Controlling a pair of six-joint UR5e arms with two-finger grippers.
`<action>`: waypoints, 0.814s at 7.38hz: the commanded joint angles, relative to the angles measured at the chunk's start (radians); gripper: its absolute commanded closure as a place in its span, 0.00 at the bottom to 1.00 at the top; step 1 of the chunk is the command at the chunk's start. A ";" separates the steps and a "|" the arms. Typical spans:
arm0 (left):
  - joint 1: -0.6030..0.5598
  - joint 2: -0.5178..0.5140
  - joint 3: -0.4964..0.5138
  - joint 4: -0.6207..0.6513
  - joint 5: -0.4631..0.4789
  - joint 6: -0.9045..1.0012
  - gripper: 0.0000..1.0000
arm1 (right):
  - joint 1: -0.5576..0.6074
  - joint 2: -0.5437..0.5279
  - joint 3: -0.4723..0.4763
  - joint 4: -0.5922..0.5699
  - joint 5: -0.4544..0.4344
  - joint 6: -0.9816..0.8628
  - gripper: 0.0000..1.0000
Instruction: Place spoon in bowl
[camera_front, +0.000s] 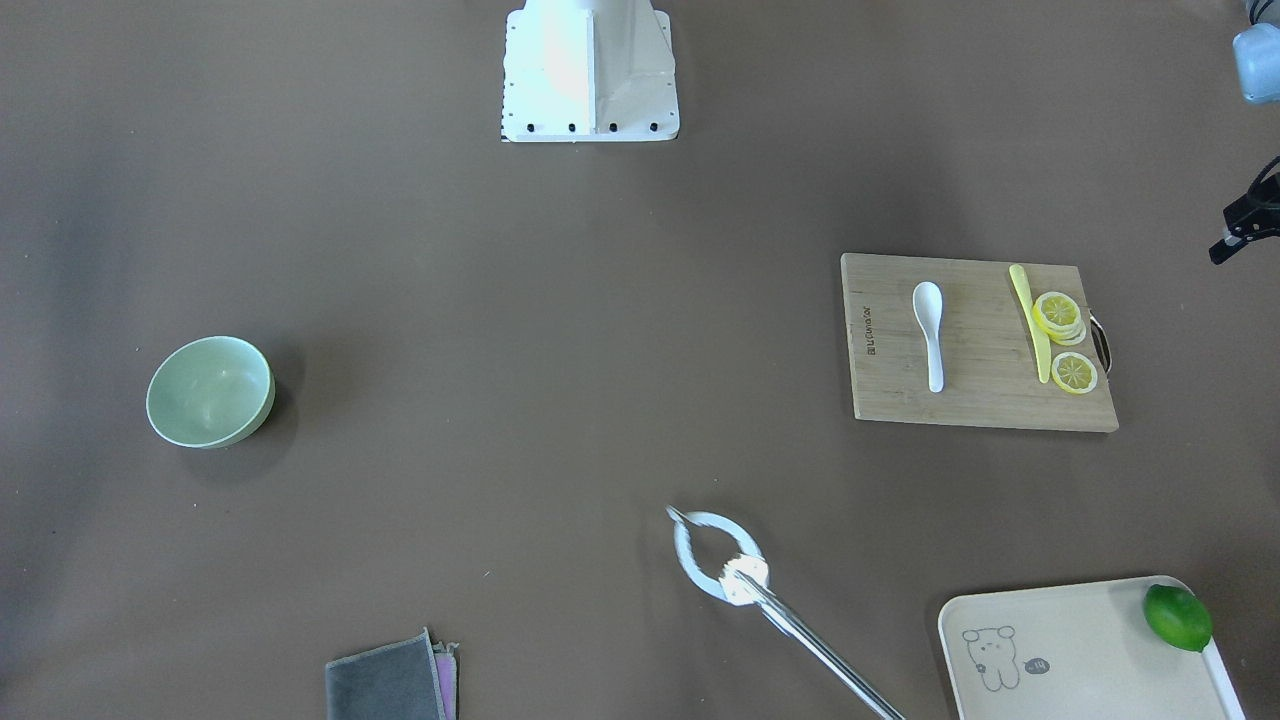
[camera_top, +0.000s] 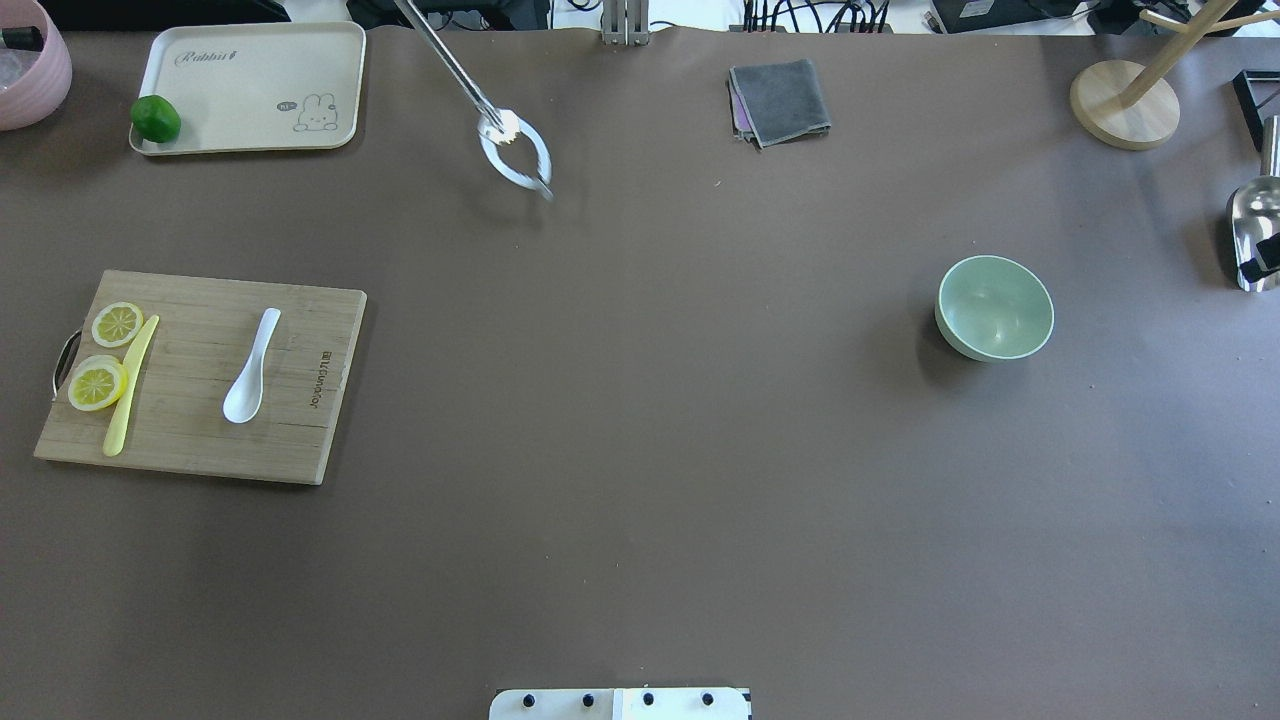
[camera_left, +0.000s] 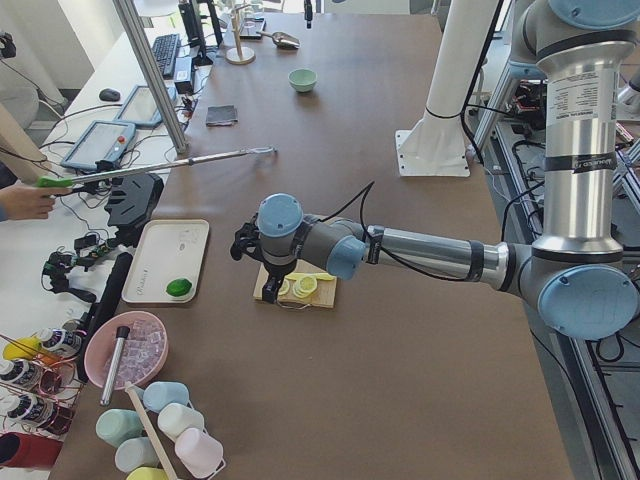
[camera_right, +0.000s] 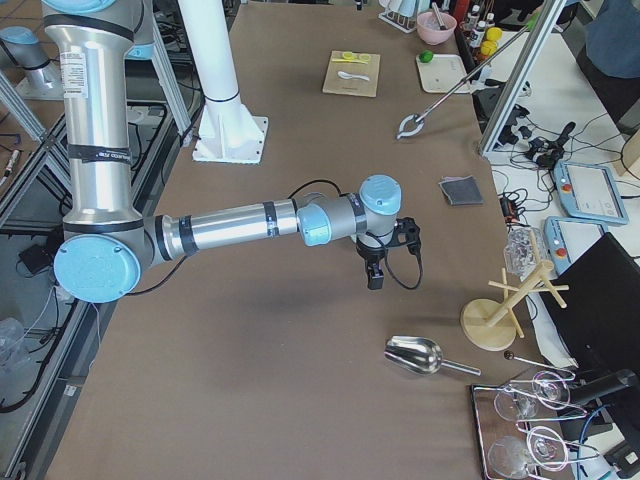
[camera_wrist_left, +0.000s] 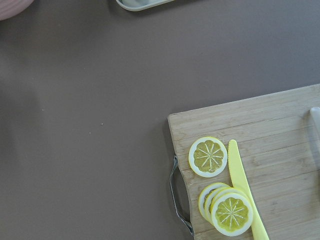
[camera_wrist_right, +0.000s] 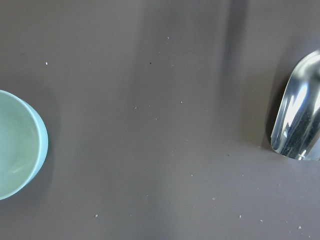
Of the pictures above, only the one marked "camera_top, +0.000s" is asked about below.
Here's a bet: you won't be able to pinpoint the light green bowl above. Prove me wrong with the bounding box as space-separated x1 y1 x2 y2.
934 255 1055 363

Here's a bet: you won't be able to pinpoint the white ceramic spoon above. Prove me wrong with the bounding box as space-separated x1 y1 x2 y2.
221 307 282 424

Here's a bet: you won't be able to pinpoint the pink ribbed bowl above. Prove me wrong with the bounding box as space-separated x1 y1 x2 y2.
1 1 73 131

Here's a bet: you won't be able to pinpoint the metal food tongs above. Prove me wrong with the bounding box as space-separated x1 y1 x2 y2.
396 1 554 202

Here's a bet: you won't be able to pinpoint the grey folded cloth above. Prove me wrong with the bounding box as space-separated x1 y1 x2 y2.
727 59 832 149

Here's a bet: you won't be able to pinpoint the bamboo cutting board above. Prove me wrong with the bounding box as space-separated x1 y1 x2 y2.
35 269 367 486

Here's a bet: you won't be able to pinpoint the cream rabbit tray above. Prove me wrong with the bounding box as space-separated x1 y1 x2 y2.
129 20 366 156

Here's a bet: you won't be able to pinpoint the upper lemon slice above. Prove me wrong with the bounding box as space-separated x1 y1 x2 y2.
90 301 145 348

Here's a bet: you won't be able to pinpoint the lemon slice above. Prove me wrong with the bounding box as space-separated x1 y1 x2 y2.
67 354 129 413
90 301 145 348

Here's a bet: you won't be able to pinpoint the yellow plastic knife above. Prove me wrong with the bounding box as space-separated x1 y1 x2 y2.
102 315 160 457

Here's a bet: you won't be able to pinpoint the green pepper toy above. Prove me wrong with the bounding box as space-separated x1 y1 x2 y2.
129 94 182 143

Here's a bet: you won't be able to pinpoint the lower lemon slice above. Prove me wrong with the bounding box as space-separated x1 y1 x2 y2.
67 354 129 413

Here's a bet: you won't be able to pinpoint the wooden mug tree stand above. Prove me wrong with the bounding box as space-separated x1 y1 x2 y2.
1069 1 1279 151

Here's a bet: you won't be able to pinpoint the metal scoop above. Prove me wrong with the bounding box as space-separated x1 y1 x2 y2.
1230 117 1279 293

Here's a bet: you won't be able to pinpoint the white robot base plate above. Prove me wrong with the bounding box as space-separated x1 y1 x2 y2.
488 685 753 719

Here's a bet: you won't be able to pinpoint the black frame object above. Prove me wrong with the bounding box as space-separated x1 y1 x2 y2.
1231 69 1279 152

